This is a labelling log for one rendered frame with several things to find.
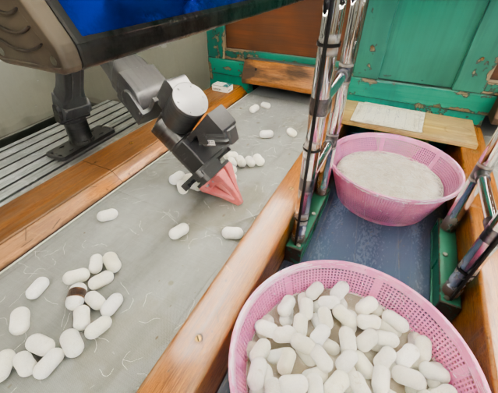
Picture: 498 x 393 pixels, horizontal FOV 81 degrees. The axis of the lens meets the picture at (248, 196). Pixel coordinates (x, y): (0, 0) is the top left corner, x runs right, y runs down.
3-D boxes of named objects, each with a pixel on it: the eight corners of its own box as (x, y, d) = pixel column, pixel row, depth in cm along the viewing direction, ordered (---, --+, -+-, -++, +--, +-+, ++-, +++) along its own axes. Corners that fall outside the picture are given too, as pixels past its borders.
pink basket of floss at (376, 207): (362, 250, 55) (376, 214, 49) (303, 173, 75) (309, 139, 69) (475, 223, 61) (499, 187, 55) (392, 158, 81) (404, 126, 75)
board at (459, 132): (332, 122, 78) (333, 118, 77) (344, 102, 88) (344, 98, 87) (475, 150, 66) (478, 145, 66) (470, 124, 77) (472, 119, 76)
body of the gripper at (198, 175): (234, 150, 55) (206, 120, 54) (204, 178, 48) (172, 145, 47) (216, 166, 59) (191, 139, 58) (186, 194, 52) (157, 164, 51)
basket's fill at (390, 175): (320, 207, 63) (324, 186, 60) (343, 158, 79) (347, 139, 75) (436, 242, 56) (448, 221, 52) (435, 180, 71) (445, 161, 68)
